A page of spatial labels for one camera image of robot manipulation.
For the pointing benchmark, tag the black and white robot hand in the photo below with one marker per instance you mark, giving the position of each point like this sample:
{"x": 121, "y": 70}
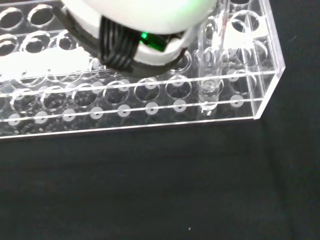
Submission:
{"x": 140, "y": 30}

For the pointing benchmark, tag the clear plastic test tube rack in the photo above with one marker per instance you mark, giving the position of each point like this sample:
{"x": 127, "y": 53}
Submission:
{"x": 175, "y": 87}

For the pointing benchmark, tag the black bench cloth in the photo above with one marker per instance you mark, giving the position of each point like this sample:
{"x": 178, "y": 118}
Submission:
{"x": 160, "y": 187}

